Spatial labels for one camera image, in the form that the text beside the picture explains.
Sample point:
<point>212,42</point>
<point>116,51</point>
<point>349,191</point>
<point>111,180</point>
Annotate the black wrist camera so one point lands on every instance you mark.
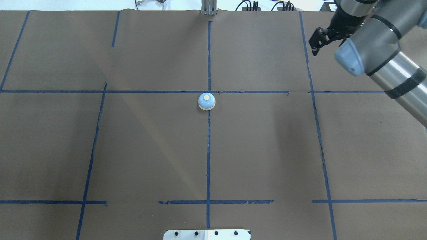
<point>322,37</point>

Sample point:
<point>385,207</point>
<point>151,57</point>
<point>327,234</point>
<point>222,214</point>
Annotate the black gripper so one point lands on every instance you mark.
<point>344,24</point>

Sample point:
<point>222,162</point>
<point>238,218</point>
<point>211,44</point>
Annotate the aluminium frame post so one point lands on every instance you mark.
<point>209,7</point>

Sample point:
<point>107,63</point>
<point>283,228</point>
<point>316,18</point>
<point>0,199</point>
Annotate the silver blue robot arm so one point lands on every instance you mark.
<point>373,50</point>

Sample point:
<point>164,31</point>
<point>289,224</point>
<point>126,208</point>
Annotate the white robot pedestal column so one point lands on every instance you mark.
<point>208,234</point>

